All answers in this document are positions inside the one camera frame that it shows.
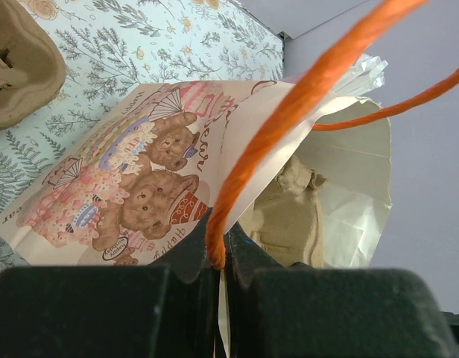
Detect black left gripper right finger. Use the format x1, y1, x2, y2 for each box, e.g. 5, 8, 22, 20
225, 225, 459, 357

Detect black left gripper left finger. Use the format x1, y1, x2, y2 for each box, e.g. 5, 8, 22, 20
0, 224, 219, 357

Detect brown pulp cup carrier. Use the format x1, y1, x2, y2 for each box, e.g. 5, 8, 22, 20
0, 1, 66, 131
238, 156, 326, 269

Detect kraft paper bag orange handles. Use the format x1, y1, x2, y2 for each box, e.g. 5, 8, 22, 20
0, 0, 459, 358

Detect white wrapped straws bundle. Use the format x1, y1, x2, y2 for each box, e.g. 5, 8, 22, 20
332, 54, 388, 96

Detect floral patterned table mat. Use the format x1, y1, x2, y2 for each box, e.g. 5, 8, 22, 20
0, 1, 291, 273

